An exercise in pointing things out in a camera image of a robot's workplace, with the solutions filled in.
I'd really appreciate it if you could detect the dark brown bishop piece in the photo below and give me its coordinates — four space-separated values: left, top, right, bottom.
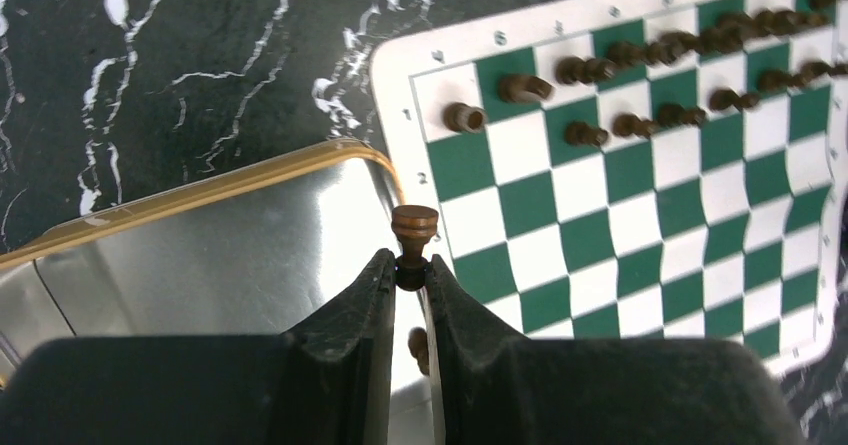
715 9 776 42

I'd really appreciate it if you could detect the dark brown pawn piece top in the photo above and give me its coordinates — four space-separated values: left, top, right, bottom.
391 205 439 291

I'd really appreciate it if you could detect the green white chess board mat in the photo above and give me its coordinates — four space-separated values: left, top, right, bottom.
370 0 847 375

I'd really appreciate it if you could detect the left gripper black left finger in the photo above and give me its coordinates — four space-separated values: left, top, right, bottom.
264 249 395 444

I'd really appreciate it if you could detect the dark brown pawn piece corner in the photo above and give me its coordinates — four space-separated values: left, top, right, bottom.
407 327 430 376

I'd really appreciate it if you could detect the gold metal tin tray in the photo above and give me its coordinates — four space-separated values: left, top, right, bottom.
1 139 433 444

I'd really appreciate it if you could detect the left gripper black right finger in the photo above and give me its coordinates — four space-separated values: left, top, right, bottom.
424 255 550 444

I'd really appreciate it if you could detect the dark brown chess piece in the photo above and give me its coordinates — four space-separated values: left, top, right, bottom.
554 56 617 85

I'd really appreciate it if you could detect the dark brown piece eleventh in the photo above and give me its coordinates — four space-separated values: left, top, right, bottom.
660 27 744 55

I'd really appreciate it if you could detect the dark brown piece thirteenth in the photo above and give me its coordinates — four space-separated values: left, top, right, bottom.
798 60 847 81

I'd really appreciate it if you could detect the dark brown piece twelfth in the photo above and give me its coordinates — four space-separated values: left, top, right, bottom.
497 74 554 104

